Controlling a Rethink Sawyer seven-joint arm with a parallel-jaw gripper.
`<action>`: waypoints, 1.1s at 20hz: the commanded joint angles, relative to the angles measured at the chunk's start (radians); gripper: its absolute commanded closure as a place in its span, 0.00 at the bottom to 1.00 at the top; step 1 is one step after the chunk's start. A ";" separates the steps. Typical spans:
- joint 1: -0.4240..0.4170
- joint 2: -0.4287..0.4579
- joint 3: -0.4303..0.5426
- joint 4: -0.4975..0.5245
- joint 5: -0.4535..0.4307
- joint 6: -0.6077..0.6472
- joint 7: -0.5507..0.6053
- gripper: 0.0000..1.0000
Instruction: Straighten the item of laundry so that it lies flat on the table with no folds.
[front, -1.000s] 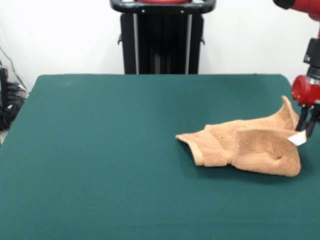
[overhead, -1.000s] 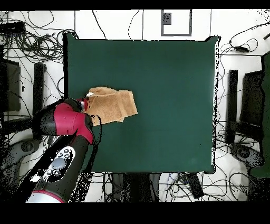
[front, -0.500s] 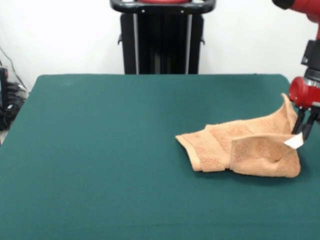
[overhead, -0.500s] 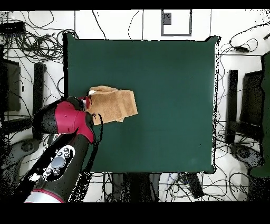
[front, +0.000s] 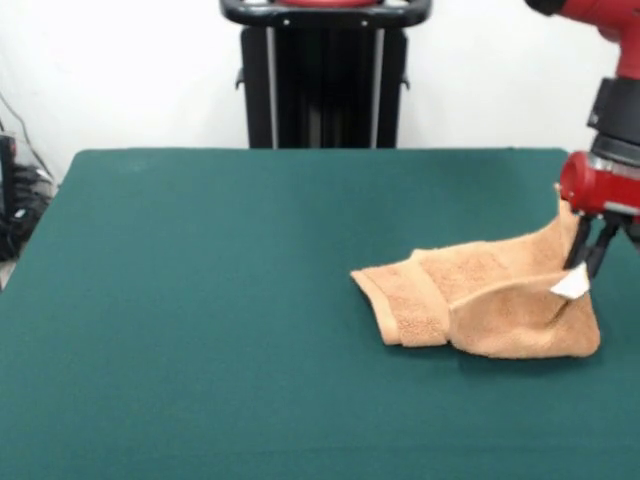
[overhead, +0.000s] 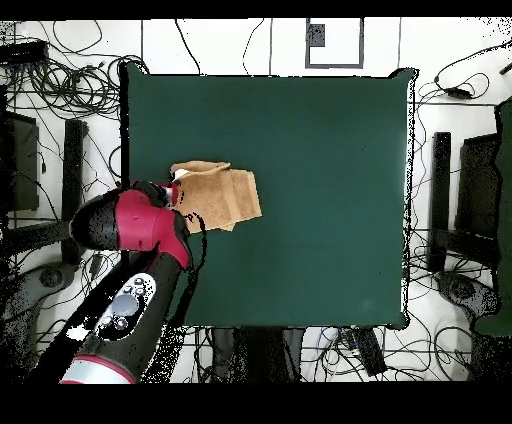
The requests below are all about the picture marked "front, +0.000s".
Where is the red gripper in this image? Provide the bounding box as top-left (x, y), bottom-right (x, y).
top-left (558, 150), bottom-right (640, 278)

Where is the tan terry towel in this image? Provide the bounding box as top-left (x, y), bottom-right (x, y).
top-left (349, 182), bottom-right (602, 361)

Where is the dark green table cloth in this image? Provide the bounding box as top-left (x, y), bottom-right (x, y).
top-left (0, 147), bottom-right (640, 480)

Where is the black box device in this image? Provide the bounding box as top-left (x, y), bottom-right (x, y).
top-left (0, 133), bottom-right (19, 260)

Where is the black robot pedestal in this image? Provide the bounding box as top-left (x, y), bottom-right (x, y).
top-left (218, 0), bottom-right (431, 150)

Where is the black cable bundle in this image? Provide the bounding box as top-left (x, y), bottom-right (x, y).
top-left (9, 163), bottom-right (57, 254)

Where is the grey wall cable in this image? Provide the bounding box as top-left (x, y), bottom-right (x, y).
top-left (0, 92), bottom-right (56, 182)

